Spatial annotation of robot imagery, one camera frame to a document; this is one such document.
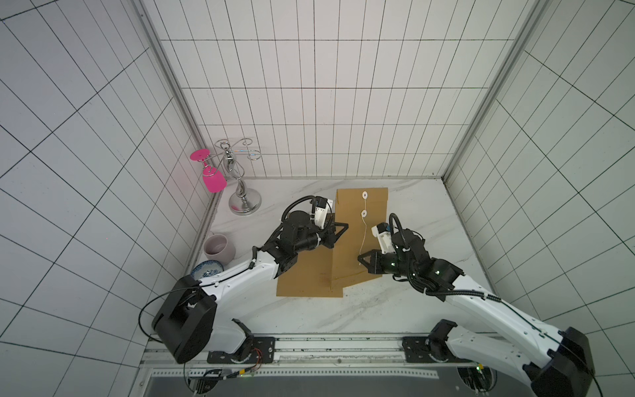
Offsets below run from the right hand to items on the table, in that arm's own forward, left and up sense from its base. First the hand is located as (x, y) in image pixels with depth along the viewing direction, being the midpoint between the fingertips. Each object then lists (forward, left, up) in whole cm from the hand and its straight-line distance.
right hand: (356, 252), depth 76 cm
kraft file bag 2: (+12, -1, +8) cm, 14 cm away
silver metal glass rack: (+30, +48, -15) cm, 59 cm away
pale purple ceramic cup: (+6, +53, -14) cm, 55 cm away
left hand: (+5, +4, +4) cm, 8 cm away
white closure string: (+11, -2, +6) cm, 13 cm away
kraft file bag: (-2, +15, -16) cm, 22 cm away
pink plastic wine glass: (+29, +57, 0) cm, 63 cm away
